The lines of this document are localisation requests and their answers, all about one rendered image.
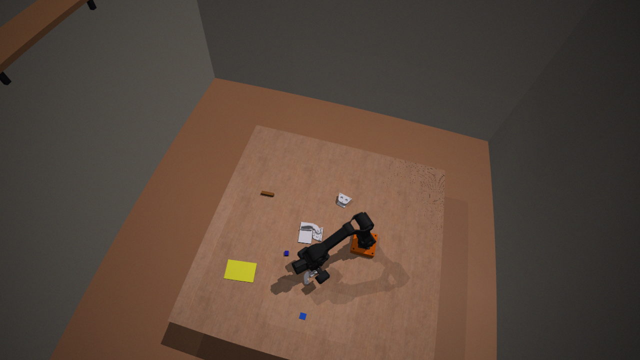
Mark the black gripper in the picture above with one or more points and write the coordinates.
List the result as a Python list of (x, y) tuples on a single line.
[(323, 275)]

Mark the yellow flat rectangular plate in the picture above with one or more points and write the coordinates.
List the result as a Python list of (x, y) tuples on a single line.
[(240, 271)]

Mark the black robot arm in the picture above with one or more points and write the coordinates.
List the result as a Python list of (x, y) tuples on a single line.
[(318, 253)]

